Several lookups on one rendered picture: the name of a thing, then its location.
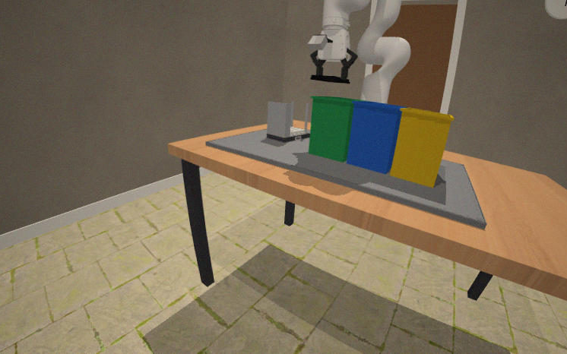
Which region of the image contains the yellow open bin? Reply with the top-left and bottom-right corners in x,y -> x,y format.
390,108 -> 454,188

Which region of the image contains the green bin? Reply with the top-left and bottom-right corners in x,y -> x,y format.
309,96 -> 365,163

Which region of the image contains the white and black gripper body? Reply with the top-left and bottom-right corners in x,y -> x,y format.
318,27 -> 350,62

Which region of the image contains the blue bin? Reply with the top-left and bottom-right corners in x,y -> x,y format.
347,101 -> 408,174

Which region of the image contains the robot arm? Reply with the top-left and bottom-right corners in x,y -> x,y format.
308,0 -> 410,103

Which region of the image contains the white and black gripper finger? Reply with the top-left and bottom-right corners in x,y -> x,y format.
310,50 -> 326,75
341,48 -> 358,80

